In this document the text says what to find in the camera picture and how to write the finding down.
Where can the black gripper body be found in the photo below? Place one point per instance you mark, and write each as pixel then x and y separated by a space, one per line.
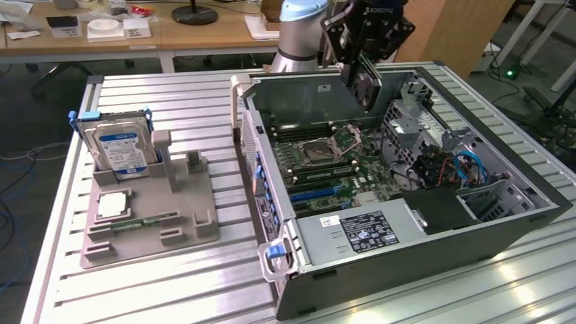
pixel 378 30

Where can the low-profile graphics card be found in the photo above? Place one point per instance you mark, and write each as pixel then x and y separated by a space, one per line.
pixel 367 91

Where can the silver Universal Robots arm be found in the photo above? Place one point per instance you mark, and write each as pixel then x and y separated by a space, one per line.
pixel 297 37

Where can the wooden cabinet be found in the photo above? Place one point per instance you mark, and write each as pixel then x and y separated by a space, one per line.
pixel 450 33

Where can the brown cardboard box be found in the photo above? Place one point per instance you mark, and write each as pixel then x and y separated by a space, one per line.
pixel 271 10

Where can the white paper stack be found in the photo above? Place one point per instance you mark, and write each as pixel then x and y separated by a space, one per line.
pixel 261 30

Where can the power strip with green light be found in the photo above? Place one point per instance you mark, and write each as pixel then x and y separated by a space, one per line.
pixel 510 73

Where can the perforated metal drive cage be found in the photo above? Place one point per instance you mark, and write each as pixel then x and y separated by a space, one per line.
pixel 405 128

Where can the black RAM slot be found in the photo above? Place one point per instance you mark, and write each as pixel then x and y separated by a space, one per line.
pixel 303 127

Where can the black round lamp base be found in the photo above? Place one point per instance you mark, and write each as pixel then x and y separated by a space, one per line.
pixel 194 15

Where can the metal socket cover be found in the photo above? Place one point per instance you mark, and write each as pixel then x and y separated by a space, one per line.
pixel 349 138

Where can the black equipment stand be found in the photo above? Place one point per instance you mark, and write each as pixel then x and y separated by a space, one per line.
pixel 541 98

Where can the CPU socket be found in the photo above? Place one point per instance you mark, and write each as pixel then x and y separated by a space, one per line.
pixel 319 152

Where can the black fan housing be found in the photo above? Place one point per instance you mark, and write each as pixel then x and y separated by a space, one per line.
pixel 433 170

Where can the green motherboard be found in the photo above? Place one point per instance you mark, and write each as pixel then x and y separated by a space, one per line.
pixel 355 168

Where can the dark RAM stick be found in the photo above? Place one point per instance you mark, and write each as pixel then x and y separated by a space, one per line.
pixel 325 173

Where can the red packet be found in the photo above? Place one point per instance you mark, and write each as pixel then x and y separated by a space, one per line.
pixel 139 11

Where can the blue card retainer clip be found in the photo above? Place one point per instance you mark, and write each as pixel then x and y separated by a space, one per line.
pixel 267 189
pixel 271 206
pixel 258 165

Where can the plain white box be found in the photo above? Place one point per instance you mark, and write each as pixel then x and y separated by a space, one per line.
pixel 137 28

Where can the blue expansion slot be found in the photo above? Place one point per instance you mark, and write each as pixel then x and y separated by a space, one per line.
pixel 315 195

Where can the white round dish on box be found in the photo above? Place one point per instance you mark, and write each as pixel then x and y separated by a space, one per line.
pixel 105 28

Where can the grey metal disk bay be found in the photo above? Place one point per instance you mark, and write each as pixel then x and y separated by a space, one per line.
pixel 495 202

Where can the hard disk with blue carrier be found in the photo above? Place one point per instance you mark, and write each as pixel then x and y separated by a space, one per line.
pixel 119 148

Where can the grey cup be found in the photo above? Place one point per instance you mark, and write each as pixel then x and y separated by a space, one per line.
pixel 67 4

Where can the white box with black top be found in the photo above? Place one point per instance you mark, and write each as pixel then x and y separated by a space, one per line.
pixel 65 25

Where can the black chair base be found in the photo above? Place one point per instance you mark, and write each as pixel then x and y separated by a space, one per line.
pixel 59 72

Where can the grey power supply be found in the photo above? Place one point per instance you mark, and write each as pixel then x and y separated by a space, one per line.
pixel 315 243

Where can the wooden desk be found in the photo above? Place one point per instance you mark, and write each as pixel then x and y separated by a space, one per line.
pixel 45 47

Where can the blue case latch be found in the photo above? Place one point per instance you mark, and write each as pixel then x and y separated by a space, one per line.
pixel 275 252

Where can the white paper slip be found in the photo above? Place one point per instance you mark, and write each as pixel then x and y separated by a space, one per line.
pixel 23 35

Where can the black open PC case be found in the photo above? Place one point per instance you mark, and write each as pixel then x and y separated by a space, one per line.
pixel 405 270

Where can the clear plastic bag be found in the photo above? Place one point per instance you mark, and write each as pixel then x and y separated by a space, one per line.
pixel 15 17

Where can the silver CPU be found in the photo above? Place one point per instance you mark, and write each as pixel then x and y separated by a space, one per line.
pixel 113 206

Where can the green RAM stick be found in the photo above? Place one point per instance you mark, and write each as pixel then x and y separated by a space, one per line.
pixel 135 223

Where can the grey parts rack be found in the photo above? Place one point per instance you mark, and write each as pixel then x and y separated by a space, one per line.
pixel 145 243

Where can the white desk frame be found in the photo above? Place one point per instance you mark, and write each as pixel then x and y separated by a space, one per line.
pixel 518 33

